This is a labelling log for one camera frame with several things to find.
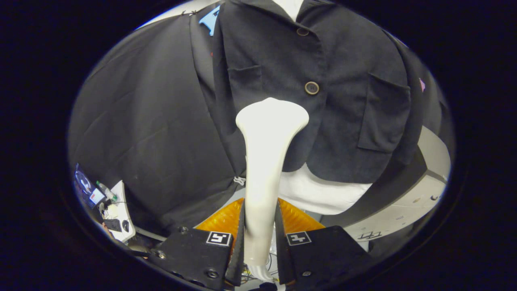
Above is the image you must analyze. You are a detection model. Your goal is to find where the black blazer jacket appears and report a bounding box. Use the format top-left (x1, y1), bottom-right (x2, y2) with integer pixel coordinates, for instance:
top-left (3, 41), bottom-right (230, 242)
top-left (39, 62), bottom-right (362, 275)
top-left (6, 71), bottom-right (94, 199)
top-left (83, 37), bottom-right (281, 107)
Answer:
top-left (190, 0), bottom-right (429, 228)

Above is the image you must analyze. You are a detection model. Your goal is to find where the green marker pen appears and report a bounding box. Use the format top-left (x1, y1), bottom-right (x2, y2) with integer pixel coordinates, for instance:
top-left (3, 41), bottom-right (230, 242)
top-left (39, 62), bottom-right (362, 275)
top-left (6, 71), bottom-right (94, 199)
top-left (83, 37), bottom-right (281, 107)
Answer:
top-left (96, 181), bottom-right (118, 201)

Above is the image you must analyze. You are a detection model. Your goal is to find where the white shirt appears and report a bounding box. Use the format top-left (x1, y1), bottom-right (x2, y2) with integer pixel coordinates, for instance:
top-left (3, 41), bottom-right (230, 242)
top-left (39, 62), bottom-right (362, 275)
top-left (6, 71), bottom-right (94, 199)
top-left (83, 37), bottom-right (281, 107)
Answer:
top-left (273, 0), bottom-right (372, 215)

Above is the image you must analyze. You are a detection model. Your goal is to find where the white garment steamer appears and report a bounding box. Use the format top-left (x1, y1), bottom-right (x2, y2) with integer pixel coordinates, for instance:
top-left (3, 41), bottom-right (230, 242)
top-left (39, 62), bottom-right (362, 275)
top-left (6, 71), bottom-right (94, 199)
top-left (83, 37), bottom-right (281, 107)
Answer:
top-left (235, 97), bottom-right (309, 283)

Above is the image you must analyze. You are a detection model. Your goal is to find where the black backdrop cloth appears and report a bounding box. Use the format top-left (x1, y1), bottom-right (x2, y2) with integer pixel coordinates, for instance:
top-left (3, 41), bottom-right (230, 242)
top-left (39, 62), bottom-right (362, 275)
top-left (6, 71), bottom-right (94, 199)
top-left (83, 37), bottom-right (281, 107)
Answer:
top-left (68, 8), bottom-right (450, 237)

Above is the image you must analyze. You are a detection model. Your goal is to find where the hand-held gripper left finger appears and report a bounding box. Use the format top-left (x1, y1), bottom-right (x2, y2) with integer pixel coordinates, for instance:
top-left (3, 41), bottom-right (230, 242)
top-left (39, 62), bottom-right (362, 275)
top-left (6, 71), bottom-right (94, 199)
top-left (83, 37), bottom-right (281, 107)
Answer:
top-left (147, 198), bottom-right (246, 291)

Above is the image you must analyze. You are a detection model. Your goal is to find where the grey cabinet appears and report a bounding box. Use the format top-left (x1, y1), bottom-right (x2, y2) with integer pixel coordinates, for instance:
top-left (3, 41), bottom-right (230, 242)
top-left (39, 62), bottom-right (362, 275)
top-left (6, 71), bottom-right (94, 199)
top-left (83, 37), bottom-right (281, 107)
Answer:
top-left (321, 126), bottom-right (452, 251)

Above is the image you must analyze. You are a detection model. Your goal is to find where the white side table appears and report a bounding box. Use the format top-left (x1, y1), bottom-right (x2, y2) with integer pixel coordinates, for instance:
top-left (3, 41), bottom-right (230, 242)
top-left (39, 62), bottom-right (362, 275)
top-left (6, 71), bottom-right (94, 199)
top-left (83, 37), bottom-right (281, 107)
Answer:
top-left (99, 180), bottom-right (137, 243)

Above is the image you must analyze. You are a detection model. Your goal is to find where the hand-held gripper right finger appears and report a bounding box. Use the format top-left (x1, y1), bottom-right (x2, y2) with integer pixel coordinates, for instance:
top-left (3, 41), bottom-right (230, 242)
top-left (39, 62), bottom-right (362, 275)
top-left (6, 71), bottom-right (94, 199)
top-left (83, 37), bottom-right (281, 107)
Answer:
top-left (276, 198), bottom-right (372, 286)

